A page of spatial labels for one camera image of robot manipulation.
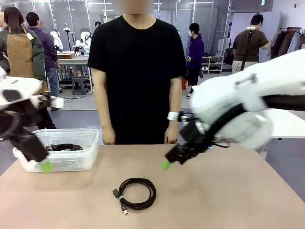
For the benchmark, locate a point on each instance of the black pole with white camera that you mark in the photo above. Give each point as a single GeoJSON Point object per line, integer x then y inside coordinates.
{"type": "Point", "coordinates": [247, 47]}

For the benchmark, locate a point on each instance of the grey workbench table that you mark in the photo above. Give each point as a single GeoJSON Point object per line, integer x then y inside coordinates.
{"type": "Point", "coordinates": [74, 61]}

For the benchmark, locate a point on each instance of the person in bright purple hoodie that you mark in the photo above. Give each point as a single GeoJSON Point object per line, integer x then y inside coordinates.
{"type": "Point", "coordinates": [196, 55]}

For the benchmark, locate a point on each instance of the man in dark purple hoodie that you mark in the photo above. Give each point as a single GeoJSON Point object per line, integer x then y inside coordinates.
{"type": "Point", "coordinates": [45, 47]}

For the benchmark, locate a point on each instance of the green-tipped right gripper finger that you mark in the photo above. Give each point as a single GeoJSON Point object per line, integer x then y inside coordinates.
{"type": "Point", "coordinates": [171, 155]}
{"type": "Point", "coordinates": [184, 159]}

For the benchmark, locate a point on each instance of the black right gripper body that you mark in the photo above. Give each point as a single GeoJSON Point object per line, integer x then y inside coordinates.
{"type": "Point", "coordinates": [193, 138]}

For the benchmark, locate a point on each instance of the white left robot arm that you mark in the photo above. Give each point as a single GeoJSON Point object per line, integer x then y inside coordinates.
{"type": "Point", "coordinates": [21, 88]}

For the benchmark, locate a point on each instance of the grey plastic stool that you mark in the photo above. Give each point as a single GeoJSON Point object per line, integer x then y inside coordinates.
{"type": "Point", "coordinates": [79, 86]}

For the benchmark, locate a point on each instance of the cardboard box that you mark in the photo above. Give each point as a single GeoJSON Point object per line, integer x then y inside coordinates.
{"type": "Point", "coordinates": [66, 55]}

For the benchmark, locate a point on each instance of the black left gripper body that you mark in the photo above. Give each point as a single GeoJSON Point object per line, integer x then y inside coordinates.
{"type": "Point", "coordinates": [31, 145]}

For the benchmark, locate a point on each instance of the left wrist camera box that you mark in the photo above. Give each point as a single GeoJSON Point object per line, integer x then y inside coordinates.
{"type": "Point", "coordinates": [57, 102]}

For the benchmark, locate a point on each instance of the man in brown t-shirt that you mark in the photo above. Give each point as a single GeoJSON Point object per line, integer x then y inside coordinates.
{"type": "Point", "coordinates": [258, 47]}

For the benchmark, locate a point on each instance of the small red white object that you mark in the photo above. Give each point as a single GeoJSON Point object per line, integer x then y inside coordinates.
{"type": "Point", "coordinates": [185, 83]}

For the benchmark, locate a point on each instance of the person's left hand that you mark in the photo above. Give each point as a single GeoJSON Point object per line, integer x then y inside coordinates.
{"type": "Point", "coordinates": [171, 134]}

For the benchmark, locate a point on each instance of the clear plastic storage bin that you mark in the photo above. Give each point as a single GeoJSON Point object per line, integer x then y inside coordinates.
{"type": "Point", "coordinates": [81, 157]}

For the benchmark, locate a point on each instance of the person's right forearm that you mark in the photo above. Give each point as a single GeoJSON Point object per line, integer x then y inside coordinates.
{"type": "Point", "coordinates": [104, 112]}

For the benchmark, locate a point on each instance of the dark-haired background person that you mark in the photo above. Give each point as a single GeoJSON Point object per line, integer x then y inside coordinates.
{"type": "Point", "coordinates": [97, 23]}

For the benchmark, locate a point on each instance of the woman in brown apron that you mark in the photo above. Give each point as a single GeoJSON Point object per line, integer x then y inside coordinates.
{"type": "Point", "coordinates": [21, 55]}

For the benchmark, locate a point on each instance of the wooden shoe rack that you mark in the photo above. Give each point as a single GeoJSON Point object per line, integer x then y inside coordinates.
{"type": "Point", "coordinates": [213, 62]}

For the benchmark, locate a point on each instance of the clothes rack with coats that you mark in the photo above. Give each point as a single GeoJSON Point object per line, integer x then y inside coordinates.
{"type": "Point", "coordinates": [288, 43]}

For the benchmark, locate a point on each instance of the black luggage bags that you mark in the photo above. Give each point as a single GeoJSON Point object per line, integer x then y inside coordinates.
{"type": "Point", "coordinates": [228, 56]}

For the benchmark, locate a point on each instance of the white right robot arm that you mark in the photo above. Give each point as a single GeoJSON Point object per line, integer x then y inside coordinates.
{"type": "Point", "coordinates": [226, 95]}

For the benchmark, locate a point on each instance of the person's right hand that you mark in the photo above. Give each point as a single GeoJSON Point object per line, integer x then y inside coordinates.
{"type": "Point", "coordinates": [108, 136]}

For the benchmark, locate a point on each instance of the person in black t-shirt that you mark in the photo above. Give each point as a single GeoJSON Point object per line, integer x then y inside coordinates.
{"type": "Point", "coordinates": [138, 83]}

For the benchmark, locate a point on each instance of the large white table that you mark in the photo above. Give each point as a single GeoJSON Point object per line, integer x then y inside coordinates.
{"type": "Point", "coordinates": [290, 124]}

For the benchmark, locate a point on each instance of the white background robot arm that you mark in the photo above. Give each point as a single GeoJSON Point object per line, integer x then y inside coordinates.
{"type": "Point", "coordinates": [56, 40]}
{"type": "Point", "coordinates": [83, 39]}

